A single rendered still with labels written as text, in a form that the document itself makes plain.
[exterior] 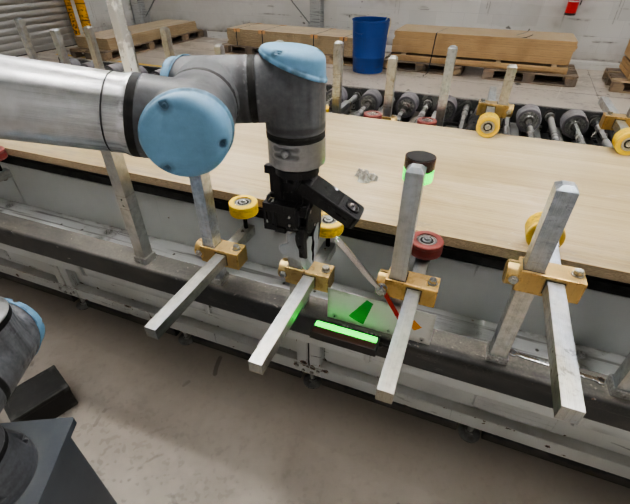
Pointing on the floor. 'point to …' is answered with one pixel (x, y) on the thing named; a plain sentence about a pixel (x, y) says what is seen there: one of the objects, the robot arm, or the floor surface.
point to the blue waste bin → (369, 43)
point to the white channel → (122, 35)
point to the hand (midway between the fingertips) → (310, 264)
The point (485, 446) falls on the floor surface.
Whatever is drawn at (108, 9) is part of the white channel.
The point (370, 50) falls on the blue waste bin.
